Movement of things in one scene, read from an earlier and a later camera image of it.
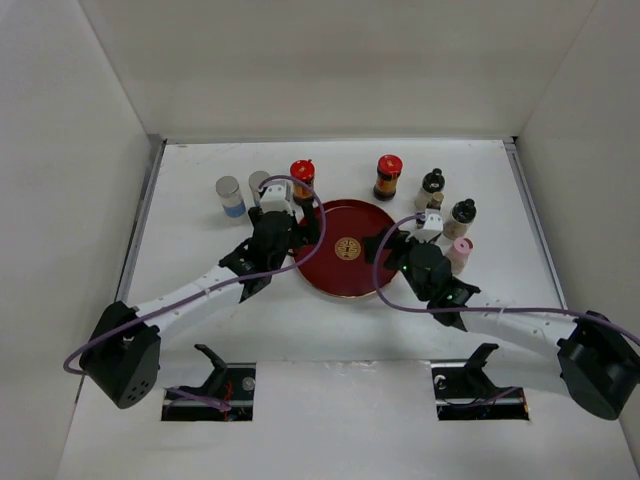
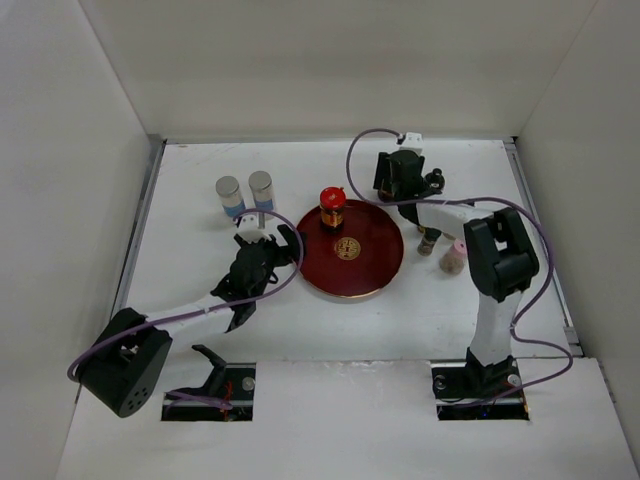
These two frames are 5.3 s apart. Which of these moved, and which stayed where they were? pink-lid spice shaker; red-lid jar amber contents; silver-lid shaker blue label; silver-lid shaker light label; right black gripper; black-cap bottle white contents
Moved: red-lid jar amber contents; right black gripper
Stayed: pink-lid spice shaker; silver-lid shaker blue label; black-cap bottle white contents; silver-lid shaker light label
